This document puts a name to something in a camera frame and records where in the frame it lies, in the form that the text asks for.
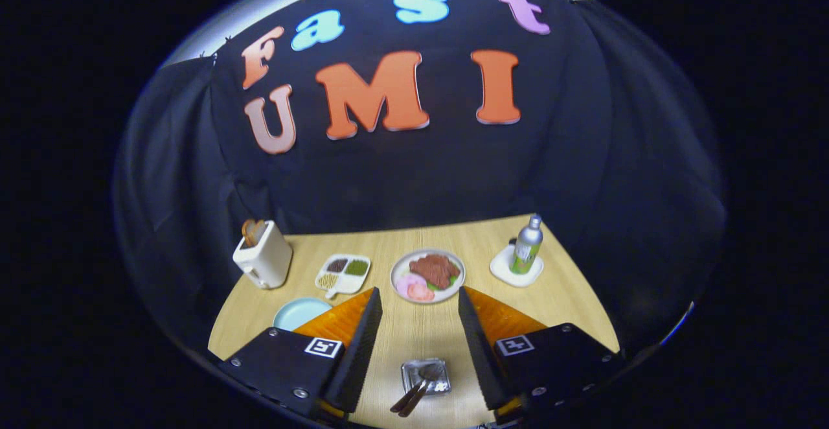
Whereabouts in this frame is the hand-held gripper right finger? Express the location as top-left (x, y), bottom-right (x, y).
top-left (458, 286), bottom-right (626, 420)

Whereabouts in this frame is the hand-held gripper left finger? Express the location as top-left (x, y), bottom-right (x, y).
top-left (217, 286), bottom-right (383, 420)

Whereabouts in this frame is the spoon with wooden handle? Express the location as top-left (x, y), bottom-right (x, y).
top-left (398, 364), bottom-right (444, 418)

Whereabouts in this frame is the fork with wooden handle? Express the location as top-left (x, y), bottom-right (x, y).
top-left (389, 377), bottom-right (425, 414)

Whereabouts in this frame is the pale green round plate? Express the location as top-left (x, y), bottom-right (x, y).
top-left (273, 297), bottom-right (334, 332)

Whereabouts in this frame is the white divided dish of beans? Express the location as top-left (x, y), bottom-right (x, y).
top-left (315, 254), bottom-right (372, 300)

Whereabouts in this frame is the small white saucer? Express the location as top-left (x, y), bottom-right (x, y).
top-left (490, 242), bottom-right (545, 288)

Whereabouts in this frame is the white plate of meat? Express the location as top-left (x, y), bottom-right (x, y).
top-left (390, 249), bottom-right (466, 305)

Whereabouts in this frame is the green label bottle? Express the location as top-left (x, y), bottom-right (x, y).
top-left (510, 214), bottom-right (544, 275)

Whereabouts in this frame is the white toaster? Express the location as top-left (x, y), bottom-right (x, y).
top-left (233, 220), bottom-right (293, 290)

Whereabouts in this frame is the black backdrop cloth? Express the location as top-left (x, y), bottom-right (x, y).
top-left (111, 0), bottom-right (727, 352)

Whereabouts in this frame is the metal wire cutlery rack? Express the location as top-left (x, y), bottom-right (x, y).
top-left (401, 358), bottom-right (452, 396)

